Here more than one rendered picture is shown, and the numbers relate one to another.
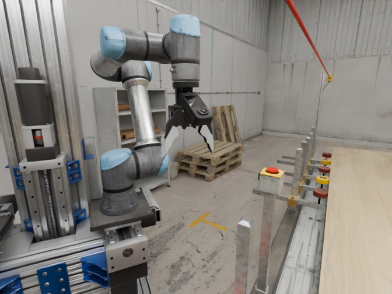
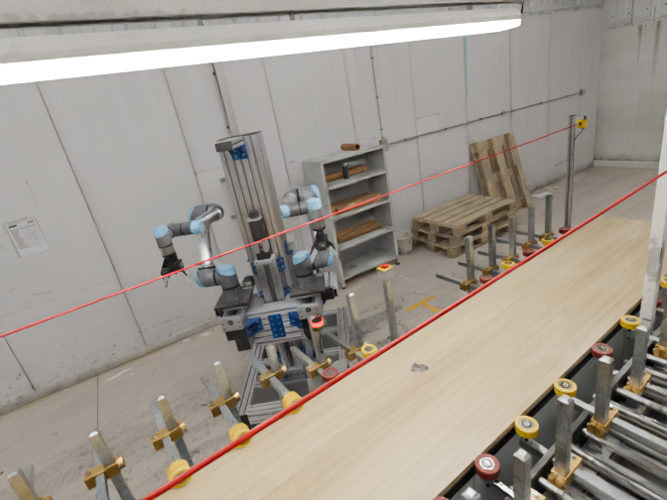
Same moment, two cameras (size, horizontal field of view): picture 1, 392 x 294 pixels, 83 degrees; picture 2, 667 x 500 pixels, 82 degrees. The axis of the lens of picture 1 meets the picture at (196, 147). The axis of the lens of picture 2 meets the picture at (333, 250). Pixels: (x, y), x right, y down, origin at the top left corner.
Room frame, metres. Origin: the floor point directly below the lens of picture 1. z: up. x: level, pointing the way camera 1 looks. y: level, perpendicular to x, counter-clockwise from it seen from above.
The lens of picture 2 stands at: (-1.14, -0.92, 2.13)
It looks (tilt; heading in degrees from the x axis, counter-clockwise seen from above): 21 degrees down; 27
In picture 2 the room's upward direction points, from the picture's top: 11 degrees counter-clockwise
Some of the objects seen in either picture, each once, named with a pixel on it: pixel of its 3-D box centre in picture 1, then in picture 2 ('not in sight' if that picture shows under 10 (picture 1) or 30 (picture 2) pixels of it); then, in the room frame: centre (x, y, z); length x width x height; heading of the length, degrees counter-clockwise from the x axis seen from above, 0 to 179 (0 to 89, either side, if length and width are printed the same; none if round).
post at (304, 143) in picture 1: (300, 172); (492, 256); (1.57, -0.79, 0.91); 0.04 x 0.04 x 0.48; 58
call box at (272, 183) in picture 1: (271, 181); (385, 273); (0.73, -0.27, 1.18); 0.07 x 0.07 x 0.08; 58
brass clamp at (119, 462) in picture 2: not in sight; (105, 470); (-0.57, 0.54, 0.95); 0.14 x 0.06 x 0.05; 148
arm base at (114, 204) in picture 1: (119, 195); (306, 278); (0.82, 0.31, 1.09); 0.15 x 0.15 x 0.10
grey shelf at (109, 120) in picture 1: (136, 143); (353, 215); (3.10, 0.86, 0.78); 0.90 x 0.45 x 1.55; 144
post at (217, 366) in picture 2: not in sight; (230, 403); (-0.12, 0.27, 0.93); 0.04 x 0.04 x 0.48; 58
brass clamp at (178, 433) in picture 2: not in sight; (169, 434); (-0.36, 0.41, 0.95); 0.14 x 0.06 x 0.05; 148
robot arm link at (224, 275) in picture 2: not in sight; (226, 275); (0.61, 0.77, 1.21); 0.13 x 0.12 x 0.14; 107
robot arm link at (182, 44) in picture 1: (184, 42); (315, 208); (0.61, 0.03, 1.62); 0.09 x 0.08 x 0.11; 31
